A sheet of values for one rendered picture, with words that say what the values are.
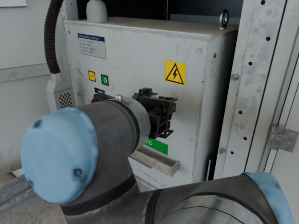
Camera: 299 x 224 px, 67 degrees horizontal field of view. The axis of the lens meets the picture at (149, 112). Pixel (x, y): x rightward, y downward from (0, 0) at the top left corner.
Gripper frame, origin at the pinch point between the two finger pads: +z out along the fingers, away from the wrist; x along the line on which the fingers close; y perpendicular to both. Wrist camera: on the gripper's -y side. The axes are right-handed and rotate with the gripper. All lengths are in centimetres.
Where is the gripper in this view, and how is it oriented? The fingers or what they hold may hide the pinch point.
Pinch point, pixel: (157, 103)
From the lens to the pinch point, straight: 56.4
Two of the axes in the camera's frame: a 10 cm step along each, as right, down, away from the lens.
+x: 1.0, -9.7, -2.3
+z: 3.8, -1.8, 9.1
